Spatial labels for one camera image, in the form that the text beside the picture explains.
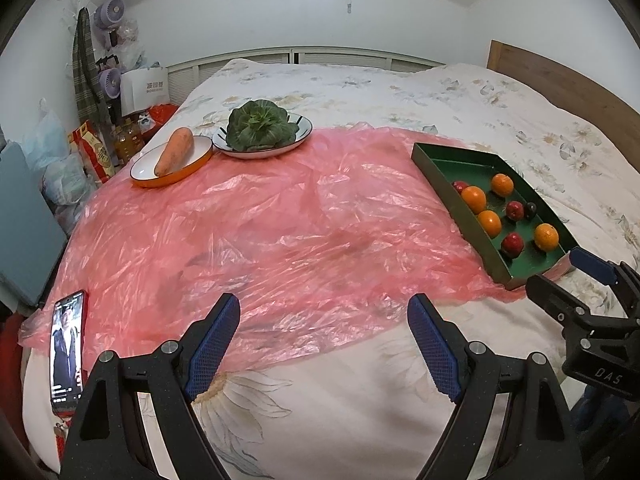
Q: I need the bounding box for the wooden headboard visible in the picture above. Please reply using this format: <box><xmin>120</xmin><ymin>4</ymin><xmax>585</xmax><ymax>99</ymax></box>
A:
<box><xmin>487</xmin><ymin>40</ymin><xmax>640</xmax><ymax>161</ymax></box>

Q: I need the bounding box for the clear plastic bag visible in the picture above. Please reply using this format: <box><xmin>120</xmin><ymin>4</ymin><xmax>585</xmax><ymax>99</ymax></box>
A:
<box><xmin>117</xmin><ymin>17</ymin><xmax>148</xmax><ymax>68</ymax></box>

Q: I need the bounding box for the white patterned plate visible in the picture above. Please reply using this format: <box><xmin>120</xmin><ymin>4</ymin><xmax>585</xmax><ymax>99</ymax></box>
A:
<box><xmin>212</xmin><ymin>114</ymin><xmax>314</xmax><ymax>161</ymax></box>

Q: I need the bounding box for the small orange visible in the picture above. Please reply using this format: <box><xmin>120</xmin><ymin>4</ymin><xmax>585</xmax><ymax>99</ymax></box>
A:
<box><xmin>490</xmin><ymin>173</ymin><xmax>516</xmax><ymax>197</ymax></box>

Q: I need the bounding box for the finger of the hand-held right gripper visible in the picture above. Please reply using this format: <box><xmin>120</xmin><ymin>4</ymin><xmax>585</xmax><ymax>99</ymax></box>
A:
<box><xmin>525</xmin><ymin>274</ymin><xmax>603</xmax><ymax>333</ymax></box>
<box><xmin>569</xmin><ymin>246</ymin><xmax>640</xmax><ymax>318</ymax></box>

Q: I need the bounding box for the red yellow snack bag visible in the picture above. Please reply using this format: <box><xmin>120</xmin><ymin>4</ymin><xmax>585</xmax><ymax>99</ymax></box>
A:
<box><xmin>67</xmin><ymin>120</ymin><xmax>117</xmax><ymax>185</ymax></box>

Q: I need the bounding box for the large orange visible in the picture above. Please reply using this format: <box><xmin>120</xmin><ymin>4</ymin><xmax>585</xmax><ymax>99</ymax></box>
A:
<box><xmin>460</xmin><ymin>186</ymin><xmax>488</xmax><ymax>214</ymax></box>

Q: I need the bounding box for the light blue plastic bag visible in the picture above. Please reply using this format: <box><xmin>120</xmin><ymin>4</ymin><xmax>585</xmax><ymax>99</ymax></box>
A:
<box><xmin>20</xmin><ymin>100</ymin><xmax>71</xmax><ymax>171</ymax></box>

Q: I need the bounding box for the orange-rimmed white plate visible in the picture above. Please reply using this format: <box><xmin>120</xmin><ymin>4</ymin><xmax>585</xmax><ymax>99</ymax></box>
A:
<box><xmin>130</xmin><ymin>135</ymin><xmax>214</xmax><ymax>190</ymax></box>

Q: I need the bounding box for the pink plastic sheet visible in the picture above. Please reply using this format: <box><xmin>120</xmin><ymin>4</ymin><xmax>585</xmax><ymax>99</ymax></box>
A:
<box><xmin>17</xmin><ymin>122</ymin><xmax>576</xmax><ymax>376</ymax></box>

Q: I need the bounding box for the green bok choy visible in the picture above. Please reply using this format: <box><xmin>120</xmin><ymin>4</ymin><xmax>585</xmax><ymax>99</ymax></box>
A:
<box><xmin>226</xmin><ymin>100</ymin><xmax>297</xmax><ymax>152</ymax></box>

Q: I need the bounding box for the smartphone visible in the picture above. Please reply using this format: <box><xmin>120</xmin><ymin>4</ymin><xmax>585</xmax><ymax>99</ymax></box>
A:
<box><xmin>50</xmin><ymin>290</ymin><xmax>88</xmax><ymax>417</ymax></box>

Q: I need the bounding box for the carrot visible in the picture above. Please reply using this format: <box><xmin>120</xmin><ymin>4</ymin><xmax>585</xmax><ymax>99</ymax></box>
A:
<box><xmin>154</xmin><ymin>127</ymin><xmax>195</xmax><ymax>177</ymax></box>

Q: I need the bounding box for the blue folding board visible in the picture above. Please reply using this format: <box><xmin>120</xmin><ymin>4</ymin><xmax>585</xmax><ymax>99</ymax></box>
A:
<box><xmin>0</xmin><ymin>141</ymin><xmax>68</xmax><ymax>308</ymax></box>

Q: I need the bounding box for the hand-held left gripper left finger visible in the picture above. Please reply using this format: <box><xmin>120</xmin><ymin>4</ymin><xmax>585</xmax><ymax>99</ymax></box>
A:
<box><xmin>59</xmin><ymin>292</ymin><xmax>242</xmax><ymax>480</ymax></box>

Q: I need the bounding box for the cooking oil bottle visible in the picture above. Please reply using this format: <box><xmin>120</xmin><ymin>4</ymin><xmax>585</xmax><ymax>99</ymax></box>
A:
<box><xmin>112</xmin><ymin>127</ymin><xmax>132</xmax><ymax>167</ymax></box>
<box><xmin>127</xmin><ymin>120</ymin><xmax>146</xmax><ymax>158</ymax></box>

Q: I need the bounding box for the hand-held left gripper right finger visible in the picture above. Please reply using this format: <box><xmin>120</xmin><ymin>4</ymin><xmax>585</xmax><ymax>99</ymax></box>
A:
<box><xmin>406</xmin><ymin>294</ymin><xmax>586</xmax><ymax>480</ymax></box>

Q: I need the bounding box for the white paper bag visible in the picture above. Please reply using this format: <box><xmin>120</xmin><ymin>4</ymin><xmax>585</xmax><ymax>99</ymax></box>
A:
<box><xmin>121</xmin><ymin>65</ymin><xmax>170</xmax><ymax>116</ymax></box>

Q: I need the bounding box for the white plastic bag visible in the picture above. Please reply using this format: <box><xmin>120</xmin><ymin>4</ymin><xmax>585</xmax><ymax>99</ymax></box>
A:
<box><xmin>40</xmin><ymin>157</ymin><xmax>98</xmax><ymax>231</ymax></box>

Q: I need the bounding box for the medium orange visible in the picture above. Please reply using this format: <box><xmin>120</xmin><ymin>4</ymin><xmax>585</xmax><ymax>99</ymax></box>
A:
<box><xmin>477</xmin><ymin>210</ymin><xmax>503</xmax><ymax>239</ymax></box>

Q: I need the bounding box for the purple fan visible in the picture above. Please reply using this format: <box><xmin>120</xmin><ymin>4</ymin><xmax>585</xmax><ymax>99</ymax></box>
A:
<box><xmin>97</xmin><ymin>67</ymin><xmax>123</xmax><ymax>100</ymax></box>
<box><xmin>94</xmin><ymin>0</ymin><xmax>126</xmax><ymax>31</ymax></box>

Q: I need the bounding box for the white coat rack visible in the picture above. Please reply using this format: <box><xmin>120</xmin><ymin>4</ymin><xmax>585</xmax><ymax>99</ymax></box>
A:
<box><xmin>50</xmin><ymin>0</ymin><xmax>98</xmax><ymax>28</ymax></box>

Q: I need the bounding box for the green tray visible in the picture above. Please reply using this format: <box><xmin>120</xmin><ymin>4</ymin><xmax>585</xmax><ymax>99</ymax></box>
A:
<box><xmin>411</xmin><ymin>142</ymin><xmax>577</xmax><ymax>291</ymax></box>

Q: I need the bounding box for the plaid scarf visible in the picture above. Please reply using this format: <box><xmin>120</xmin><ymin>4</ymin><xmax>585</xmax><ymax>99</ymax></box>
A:
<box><xmin>71</xmin><ymin>7</ymin><xmax>108</xmax><ymax>121</ymax></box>

